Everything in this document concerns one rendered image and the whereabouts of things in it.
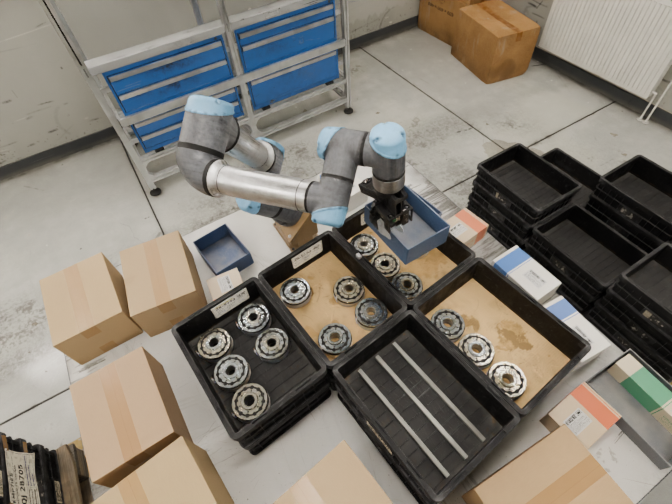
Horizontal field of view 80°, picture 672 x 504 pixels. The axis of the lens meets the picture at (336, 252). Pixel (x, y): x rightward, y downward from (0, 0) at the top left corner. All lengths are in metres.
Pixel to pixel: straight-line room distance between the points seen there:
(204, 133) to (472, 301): 0.94
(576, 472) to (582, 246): 1.28
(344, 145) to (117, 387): 0.96
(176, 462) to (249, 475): 0.24
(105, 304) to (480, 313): 1.23
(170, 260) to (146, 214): 1.55
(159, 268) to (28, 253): 1.85
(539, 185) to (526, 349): 1.17
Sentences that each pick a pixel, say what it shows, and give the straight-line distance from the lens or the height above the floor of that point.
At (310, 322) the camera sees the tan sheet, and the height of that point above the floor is 0.83.
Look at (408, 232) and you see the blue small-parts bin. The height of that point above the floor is 1.07.
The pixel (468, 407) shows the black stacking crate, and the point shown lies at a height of 0.83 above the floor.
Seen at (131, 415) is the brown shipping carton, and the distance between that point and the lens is 1.34.
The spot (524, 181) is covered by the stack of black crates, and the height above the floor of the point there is 0.49.
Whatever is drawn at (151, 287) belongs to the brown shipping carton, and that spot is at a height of 0.86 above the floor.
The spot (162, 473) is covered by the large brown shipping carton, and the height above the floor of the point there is 0.90.
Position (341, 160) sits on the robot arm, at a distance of 0.88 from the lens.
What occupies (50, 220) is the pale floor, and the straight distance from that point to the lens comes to 3.45.
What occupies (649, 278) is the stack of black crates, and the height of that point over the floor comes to 0.49.
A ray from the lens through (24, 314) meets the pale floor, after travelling 3.00.
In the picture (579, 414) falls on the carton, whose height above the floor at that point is 0.77.
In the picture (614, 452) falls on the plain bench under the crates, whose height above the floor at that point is 0.70.
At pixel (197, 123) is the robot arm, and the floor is 1.42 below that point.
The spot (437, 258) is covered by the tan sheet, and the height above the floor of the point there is 0.83.
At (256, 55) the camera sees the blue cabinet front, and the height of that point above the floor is 0.69.
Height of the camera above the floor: 1.99
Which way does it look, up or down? 53 degrees down
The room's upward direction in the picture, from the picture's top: 6 degrees counter-clockwise
